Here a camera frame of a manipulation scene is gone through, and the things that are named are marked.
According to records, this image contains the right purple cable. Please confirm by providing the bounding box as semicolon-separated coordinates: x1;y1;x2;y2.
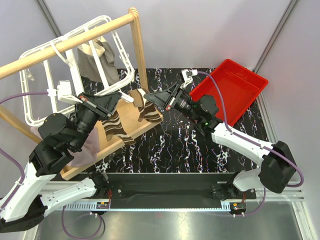
196;71;305;217

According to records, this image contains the white clothes peg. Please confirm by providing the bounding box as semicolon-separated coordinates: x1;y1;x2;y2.
121;92;134;103

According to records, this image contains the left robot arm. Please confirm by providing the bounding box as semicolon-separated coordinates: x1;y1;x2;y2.
0;92;122;233

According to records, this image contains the white plastic sock hanger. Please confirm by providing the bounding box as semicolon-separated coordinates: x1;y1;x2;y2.
19;15;135;115

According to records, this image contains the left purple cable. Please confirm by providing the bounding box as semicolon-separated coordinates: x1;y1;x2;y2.
0;91;51;211

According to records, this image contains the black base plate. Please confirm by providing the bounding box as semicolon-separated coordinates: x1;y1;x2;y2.
92;173;257;211

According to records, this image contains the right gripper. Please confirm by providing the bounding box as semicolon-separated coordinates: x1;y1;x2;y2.
144;82;202;123

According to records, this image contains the aluminium rail frame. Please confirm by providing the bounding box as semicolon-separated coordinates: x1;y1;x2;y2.
24;74;316;240

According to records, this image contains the brown striped sock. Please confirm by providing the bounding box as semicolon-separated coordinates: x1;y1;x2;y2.
101;111;136;145
128;88;163;124

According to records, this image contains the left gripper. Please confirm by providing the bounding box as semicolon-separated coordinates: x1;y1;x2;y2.
72;91;124;150

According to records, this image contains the wooden drying rack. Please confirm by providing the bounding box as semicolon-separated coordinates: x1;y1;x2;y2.
0;7;163;180

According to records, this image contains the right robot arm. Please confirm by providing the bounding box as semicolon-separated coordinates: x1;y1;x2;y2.
144;84;297;199

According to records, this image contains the purple cable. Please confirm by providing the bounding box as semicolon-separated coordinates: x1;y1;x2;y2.
0;91;51;211
196;71;305;217

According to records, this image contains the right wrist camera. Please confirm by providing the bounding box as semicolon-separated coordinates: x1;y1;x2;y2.
180;69;198;89

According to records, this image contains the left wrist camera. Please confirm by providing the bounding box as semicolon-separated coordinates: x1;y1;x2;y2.
47;80;81;105

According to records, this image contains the lilac sock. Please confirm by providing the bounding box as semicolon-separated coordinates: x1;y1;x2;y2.
29;126;100;168

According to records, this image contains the red plastic tray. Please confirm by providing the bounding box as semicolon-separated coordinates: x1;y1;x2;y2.
188;58;270;127

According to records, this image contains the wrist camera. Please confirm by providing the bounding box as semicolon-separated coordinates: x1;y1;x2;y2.
47;80;81;105
180;69;198;89

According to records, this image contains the grey beige hanging sock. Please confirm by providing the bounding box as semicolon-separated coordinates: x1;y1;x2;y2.
76;39;120;83

